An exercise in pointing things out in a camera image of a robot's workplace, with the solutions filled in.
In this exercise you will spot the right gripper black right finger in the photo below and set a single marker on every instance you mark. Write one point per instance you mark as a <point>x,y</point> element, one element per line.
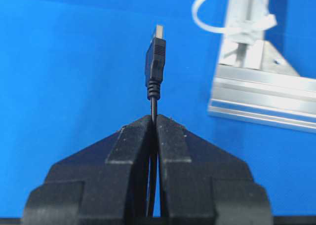
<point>201,184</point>

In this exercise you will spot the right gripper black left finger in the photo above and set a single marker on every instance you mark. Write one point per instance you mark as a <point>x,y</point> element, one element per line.
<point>103,184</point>

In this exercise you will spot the white zip tie loop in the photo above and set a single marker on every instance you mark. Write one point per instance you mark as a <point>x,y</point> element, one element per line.
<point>217,20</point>

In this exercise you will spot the aluminium extrusion frame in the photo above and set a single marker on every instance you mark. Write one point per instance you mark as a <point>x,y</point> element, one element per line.
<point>265,72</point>

